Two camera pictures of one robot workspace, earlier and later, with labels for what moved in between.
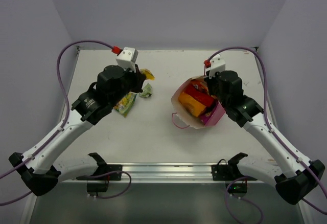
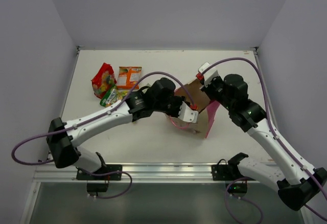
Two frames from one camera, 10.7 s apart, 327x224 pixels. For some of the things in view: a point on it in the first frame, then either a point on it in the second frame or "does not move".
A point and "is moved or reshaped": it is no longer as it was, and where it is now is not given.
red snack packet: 198,90 is moved or reshaped
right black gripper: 210,81 does not move
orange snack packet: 191,105 is moved or reshaped
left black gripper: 138,80 to 176,105
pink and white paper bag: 191,120 is moved or reshaped
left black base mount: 99,184 does not move
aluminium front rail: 168,173 does not move
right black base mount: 230,174 does not move
